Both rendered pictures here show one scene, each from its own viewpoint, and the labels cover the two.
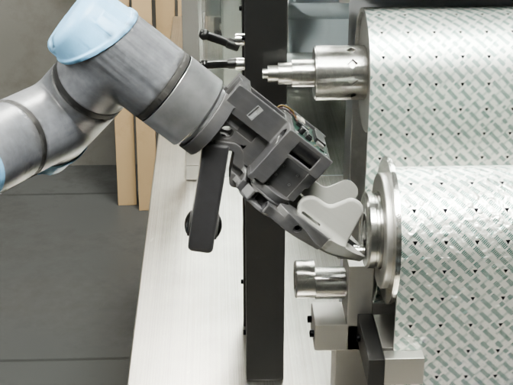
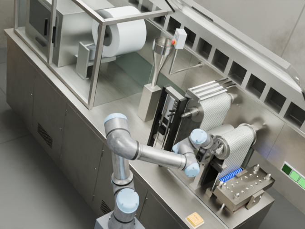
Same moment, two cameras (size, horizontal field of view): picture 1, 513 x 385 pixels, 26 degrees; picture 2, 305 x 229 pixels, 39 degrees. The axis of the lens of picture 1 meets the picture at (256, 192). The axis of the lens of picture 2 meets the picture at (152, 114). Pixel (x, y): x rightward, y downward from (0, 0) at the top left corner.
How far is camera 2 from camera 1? 1.91 m
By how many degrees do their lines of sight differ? 42
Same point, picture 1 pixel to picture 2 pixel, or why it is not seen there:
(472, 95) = (216, 114)
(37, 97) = (190, 149)
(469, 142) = (213, 121)
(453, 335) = (229, 161)
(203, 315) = not seen: hidden behind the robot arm
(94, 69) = (202, 143)
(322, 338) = (205, 165)
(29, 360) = not seen: outside the picture
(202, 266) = not seen: hidden behind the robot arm
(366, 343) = (218, 166)
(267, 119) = (216, 140)
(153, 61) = (209, 139)
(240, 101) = (214, 139)
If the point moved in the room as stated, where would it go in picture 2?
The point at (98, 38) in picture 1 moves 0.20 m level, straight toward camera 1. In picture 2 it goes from (204, 139) to (236, 162)
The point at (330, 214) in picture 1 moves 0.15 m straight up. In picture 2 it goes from (218, 150) to (227, 130)
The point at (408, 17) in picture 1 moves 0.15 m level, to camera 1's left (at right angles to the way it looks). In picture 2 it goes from (206, 102) to (188, 107)
